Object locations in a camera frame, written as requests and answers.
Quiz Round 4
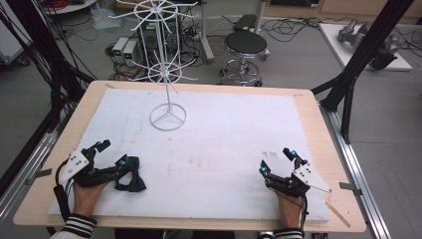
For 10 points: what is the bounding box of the white foam mat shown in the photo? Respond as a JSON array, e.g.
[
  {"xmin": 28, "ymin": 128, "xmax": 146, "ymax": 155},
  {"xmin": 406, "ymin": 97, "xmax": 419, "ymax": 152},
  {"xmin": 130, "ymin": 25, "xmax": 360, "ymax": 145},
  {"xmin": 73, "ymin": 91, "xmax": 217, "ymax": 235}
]
[{"xmin": 48, "ymin": 88, "xmax": 330, "ymax": 223}]

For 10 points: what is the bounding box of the black metal frame stand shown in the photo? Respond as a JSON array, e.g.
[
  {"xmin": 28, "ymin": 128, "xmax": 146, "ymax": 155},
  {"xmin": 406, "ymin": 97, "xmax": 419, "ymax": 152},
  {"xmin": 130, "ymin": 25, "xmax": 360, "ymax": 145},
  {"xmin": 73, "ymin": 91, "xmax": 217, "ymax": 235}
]
[
  {"xmin": 311, "ymin": 0, "xmax": 416, "ymax": 144},
  {"xmin": 0, "ymin": 0, "xmax": 98, "ymax": 133}
]

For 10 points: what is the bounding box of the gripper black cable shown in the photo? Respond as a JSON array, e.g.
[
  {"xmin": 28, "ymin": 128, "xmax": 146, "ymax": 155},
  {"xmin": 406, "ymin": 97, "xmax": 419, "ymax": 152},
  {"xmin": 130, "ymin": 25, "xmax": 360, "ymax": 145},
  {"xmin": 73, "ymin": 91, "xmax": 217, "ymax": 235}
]
[
  {"xmin": 269, "ymin": 185, "xmax": 310, "ymax": 237},
  {"xmin": 53, "ymin": 158, "xmax": 75, "ymax": 223}
]

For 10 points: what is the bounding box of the white floor board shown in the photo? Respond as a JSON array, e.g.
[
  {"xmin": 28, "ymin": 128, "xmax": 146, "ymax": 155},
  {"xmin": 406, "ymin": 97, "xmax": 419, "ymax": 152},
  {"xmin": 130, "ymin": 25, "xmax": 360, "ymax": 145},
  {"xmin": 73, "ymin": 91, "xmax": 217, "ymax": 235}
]
[{"xmin": 317, "ymin": 22, "xmax": 414, "ymax": 72}]

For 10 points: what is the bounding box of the black bow tie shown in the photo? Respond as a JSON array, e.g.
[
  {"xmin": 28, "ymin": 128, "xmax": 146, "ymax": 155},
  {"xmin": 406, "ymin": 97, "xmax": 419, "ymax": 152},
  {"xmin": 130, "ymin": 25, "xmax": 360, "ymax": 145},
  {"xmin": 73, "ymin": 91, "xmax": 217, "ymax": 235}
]
[{"xmin": 114, "ymin": 155, "xmax": 147, "ymax": 193}]

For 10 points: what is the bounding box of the striped sleeve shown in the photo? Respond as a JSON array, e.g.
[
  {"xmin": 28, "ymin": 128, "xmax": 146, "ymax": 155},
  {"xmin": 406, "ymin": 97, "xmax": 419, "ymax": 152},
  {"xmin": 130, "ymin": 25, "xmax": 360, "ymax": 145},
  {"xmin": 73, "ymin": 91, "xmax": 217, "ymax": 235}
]
[
  {"xmin": 258, "ymin": 227, "xmax": 305, "ymax": 239},
  {"xmin": 49, "ymin": 213, "xmax": 99, "ymax": 239}
]

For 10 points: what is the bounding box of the striped right sleeve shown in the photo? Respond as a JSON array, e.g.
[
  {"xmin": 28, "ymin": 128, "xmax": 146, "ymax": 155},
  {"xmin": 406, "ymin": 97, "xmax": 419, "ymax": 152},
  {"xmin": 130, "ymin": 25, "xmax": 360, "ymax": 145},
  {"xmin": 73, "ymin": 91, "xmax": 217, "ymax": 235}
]
[{"xmin": 258, "ymin": 227, "xmax": 305, "ymax": 239}]

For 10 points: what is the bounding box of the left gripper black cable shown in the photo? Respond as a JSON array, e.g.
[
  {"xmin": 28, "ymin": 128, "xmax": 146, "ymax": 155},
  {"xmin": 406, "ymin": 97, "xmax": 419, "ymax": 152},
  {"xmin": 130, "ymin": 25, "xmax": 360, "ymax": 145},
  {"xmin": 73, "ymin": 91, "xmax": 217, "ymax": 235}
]
[{"xmin": 53, "ymin": 158, "xmax": 75, "ymax": 223}]

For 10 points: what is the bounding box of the grey metal table leg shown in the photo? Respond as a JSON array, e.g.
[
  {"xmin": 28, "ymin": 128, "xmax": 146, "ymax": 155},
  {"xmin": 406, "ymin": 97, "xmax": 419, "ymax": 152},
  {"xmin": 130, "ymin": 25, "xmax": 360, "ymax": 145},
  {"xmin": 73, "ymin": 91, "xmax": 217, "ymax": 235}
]
[{"xmin": 198, "ymin": 0, "xmax": 216, "ymax": 64}]

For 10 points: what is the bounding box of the striped left sleeve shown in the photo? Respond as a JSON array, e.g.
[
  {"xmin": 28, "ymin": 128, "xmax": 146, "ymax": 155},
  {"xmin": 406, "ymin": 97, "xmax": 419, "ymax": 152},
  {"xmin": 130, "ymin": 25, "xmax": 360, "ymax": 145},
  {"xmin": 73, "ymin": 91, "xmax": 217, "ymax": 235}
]
[{"xmin": 49, "ymin": 213, "xmax": 99, "ymax": 239}]

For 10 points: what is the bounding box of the black round stool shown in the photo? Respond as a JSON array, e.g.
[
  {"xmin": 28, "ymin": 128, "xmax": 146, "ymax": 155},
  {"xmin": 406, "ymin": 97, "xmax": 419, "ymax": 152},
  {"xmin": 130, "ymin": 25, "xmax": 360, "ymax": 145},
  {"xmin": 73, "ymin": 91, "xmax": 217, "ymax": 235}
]
[{"xmin": 219, "ymin": 31, "xmax": 271, "ymax": 88}]

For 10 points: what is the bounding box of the wooden stick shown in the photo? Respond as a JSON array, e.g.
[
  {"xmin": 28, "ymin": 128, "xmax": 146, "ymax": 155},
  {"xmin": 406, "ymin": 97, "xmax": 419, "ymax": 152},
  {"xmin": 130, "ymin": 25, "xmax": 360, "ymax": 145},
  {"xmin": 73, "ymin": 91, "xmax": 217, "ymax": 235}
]
[{"xmin": 325, "ymin": 201, "xmax": 351, "ymax": 229}]

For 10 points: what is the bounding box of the grey robot part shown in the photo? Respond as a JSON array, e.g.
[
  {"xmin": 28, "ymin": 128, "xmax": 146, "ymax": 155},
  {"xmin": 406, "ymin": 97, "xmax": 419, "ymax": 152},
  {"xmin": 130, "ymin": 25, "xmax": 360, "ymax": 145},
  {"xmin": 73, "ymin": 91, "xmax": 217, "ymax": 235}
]
[{"xmin": 337, "ymin": 18, "xmax": 402, "ymax": 71}]

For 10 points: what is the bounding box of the grey power supply unit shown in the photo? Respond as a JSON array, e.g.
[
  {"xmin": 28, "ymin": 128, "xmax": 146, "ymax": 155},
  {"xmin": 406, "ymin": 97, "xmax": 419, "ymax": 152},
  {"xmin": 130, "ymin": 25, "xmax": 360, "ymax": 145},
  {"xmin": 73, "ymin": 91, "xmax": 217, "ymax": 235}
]
[
  {"xmin": 111, "ymin": 36, "xmax": 129, "ymax": 65},
  {"xmin": 121, "ymin": 40, "xmax": 139, "ymax": 68}
]

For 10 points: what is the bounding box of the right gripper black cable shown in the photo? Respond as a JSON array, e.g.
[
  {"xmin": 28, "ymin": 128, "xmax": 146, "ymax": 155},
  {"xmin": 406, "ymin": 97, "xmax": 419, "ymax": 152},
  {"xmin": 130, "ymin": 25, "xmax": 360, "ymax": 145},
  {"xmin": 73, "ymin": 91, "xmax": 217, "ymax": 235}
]
[{"xmin": 269, "ymin": 185, "xmax": 310, "ymax": 237}]

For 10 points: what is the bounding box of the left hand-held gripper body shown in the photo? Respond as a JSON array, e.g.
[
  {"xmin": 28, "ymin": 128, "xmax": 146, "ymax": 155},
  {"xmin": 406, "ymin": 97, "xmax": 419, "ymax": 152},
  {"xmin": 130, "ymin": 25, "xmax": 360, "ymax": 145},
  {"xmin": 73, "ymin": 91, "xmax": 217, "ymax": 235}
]
[{"xmin": 58, "ymin": 147, "xmax": 122, "ymax": 188}]

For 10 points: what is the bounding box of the person's left hand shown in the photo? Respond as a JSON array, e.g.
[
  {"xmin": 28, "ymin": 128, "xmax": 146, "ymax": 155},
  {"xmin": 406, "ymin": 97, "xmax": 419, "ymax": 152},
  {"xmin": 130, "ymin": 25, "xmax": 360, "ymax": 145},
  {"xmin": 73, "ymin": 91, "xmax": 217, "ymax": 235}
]
[{"xmin": 73, "ymin": 180, "xmax": 110, "ymax": 219}]

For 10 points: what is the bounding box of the white wire display rack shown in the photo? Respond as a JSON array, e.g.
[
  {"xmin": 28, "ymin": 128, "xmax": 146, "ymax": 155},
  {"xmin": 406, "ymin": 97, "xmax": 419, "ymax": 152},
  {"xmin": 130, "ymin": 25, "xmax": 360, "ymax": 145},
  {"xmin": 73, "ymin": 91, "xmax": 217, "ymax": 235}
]
[{"xmin": 107, "ymin": 0, "xmax": 199, "ymax": 132}]

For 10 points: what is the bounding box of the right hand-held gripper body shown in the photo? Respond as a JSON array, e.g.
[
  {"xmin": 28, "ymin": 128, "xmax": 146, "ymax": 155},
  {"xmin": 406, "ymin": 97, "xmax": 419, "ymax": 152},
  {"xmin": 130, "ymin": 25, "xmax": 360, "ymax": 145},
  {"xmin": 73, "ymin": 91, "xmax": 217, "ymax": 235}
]
[{"xmin": 265, "ymin": 160, "xmax": 333, "ymax": 198}]

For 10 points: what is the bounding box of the person's right hand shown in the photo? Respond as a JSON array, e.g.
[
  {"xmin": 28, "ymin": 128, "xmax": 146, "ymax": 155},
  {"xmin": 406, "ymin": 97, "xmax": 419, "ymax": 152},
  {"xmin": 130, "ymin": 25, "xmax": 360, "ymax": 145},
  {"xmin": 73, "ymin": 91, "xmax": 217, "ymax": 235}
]
[{"xmin": 274, "ymin": 189, "xmax": 307, "ymax": 231}]

